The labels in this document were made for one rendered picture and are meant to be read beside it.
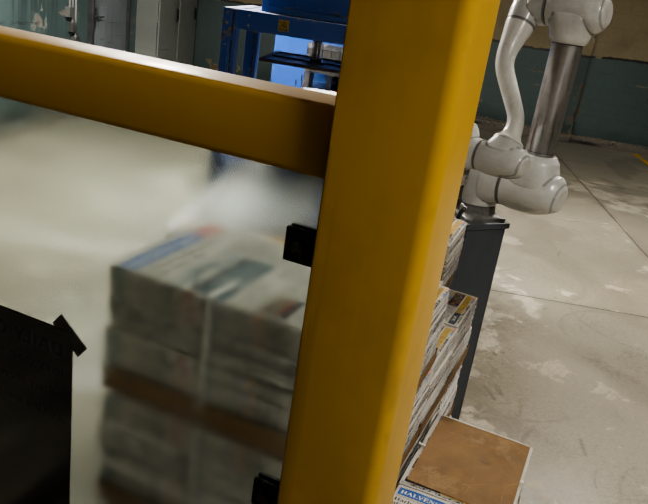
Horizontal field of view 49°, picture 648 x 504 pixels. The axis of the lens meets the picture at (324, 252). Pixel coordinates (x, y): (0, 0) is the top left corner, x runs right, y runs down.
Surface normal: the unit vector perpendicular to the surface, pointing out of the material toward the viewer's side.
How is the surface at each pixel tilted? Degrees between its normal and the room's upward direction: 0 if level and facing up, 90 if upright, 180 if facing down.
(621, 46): 90
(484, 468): 0
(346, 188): 90
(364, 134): 90
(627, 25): 90
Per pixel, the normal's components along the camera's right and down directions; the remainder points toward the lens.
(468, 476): 0.14, -0.93
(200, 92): -0.40, 0.27
